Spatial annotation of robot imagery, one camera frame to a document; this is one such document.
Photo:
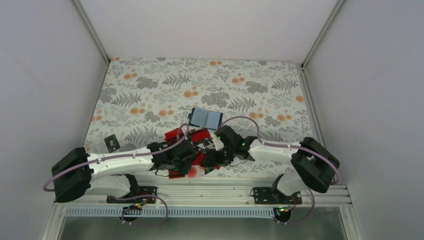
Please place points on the red card top centre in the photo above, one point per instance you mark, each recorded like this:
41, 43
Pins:
198, 135

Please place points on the red card top left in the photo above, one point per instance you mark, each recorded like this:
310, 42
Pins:
173, 135

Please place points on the white card with red circle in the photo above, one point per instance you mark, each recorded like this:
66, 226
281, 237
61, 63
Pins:
196, 171

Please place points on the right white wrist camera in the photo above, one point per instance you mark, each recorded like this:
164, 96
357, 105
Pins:
218, 144

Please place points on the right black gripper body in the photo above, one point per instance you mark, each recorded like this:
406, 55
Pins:
223, 159

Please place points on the blue leather card holder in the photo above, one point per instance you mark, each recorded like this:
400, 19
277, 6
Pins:
203, 118

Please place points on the white slotted cable duct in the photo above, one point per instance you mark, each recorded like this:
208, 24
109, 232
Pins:
171, 212

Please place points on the floral table mat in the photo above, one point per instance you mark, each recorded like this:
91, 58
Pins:
143, 98

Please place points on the red card bottom edge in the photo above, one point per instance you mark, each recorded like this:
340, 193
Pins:
175, 175

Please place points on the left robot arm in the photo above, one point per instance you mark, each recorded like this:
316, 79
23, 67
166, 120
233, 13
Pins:
80, 173

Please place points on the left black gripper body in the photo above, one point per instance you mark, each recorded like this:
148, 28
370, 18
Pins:
183, 169

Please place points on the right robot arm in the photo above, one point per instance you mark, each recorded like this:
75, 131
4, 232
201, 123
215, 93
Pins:
314, 166

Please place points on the aluminium frame rail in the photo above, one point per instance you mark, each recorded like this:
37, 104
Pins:
232, 192

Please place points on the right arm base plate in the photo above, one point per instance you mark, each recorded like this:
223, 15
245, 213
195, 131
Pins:
270, 196

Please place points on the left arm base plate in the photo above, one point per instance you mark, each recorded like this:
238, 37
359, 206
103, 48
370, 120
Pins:
142, 190

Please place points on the black vip card far left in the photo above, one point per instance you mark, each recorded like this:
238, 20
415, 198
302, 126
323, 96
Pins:
112, 143

